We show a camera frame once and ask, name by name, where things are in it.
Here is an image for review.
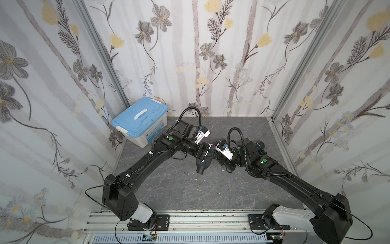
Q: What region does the black hair dryer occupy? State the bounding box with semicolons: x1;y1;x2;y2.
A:
196;139;226;174

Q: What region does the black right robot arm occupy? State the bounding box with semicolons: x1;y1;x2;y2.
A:
217;137;353;244

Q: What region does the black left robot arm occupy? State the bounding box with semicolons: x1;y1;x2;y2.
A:
102;106;215;230

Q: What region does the blue lid storage box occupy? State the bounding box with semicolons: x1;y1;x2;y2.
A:
111;97;168;148

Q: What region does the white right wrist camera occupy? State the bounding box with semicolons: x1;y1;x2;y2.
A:
216;142;234;161

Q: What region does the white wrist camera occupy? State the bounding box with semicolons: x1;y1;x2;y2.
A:
216;142;234;161
195;127;211;144

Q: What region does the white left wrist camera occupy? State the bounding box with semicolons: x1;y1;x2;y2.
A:
195;127;211;144

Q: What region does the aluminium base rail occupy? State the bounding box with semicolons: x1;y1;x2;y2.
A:
80;210;323;244

